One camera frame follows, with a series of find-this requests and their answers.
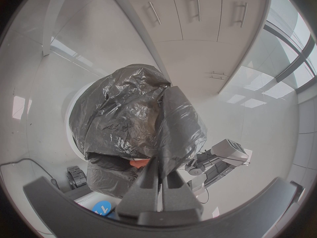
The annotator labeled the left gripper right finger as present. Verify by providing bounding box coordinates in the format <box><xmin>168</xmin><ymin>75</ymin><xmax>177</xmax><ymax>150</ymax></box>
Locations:
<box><xmin>162</xmin><ymin>170</ymin><xmax>204</xmax><ymax>215</ymax></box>

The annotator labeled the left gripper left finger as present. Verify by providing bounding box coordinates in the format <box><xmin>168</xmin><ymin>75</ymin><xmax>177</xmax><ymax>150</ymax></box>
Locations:
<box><xmin>116</xmin><ymin>156</ymin><xmax>161</xmax><ymax>219</ymax></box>

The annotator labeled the black plastic bag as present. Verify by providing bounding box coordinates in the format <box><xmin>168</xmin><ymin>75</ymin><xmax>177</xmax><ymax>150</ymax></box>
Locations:
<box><xmin>69</xmin><ymin>63</ymin><xmax>208</xmax><ymax>199</ymax></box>

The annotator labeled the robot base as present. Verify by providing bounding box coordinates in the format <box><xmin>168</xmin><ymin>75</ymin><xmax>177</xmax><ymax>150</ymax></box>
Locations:
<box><xmin>64</xmin><ymin>166</ymin><xmax>122</xmax><ymax>219</ymax></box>

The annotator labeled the white trash bin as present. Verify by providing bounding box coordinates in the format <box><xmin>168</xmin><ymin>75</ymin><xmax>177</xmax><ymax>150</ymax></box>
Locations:
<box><xmin>63</xmin><ymin>82</ymin><xmax>105</xmax><ymax>161</ymax></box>

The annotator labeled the beige cabinet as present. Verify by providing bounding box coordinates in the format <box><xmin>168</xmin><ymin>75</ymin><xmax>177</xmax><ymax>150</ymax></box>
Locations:
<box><xmin>102</xmin><ymin>0</ymin><xmax>275</xmax><ymax>95</ymax></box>

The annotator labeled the window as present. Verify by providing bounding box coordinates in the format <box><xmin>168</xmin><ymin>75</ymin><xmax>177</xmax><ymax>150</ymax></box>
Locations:
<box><xmin>263</xmin><ymin>6</ymin><xmax>317</xmax><ymax>95</ymax></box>

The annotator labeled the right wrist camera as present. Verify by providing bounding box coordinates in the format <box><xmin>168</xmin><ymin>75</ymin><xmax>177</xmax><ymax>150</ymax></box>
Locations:
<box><xmin>211</xmin><ymin>139</ymin><xmax>250</xmax><ymax>168</ymax></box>

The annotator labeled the black cable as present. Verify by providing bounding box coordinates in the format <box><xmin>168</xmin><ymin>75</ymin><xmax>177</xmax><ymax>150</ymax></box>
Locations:
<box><xmin>0</xmin><ymin>158</ymin><xmax>59</xmax><ymax>189</ymax></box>

